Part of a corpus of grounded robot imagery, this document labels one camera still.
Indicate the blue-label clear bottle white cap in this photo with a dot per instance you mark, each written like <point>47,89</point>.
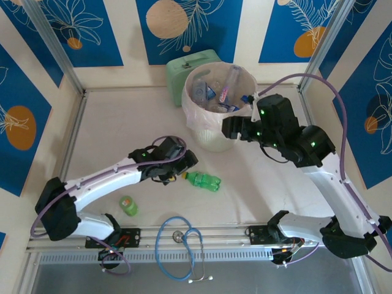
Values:
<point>228,107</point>

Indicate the crushed green bottle yellow cap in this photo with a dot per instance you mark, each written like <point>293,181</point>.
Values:
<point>203,181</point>

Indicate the blue-label clear bottle blue cap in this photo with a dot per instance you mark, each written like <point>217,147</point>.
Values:
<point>199,89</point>
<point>211,92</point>

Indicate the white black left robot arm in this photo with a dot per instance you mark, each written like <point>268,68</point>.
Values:
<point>101,186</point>

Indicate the white ribbed waste bin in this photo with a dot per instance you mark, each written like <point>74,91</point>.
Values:
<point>211,141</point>

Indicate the white bin with plastic liner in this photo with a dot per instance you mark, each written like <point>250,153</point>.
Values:
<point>196,118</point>

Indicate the small green bottle orange label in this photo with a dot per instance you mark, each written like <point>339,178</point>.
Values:
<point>128,206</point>

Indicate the blue stethoscope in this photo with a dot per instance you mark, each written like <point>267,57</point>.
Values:
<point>177,235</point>

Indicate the mint green carry case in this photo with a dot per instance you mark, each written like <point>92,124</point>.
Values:
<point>177,79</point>

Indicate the grey metal sheet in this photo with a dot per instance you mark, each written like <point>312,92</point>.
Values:
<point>245,278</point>

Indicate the aluminium table edge rail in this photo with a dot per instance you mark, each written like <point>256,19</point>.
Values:
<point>305,102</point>
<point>73,128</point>

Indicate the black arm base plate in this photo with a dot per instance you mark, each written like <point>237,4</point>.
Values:
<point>257,235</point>
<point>131,237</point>

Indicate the aluminium mounting rail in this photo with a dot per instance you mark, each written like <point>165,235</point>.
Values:
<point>220,237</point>

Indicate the aluminium frame post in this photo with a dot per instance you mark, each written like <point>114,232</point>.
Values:
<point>326,39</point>
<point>52,39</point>

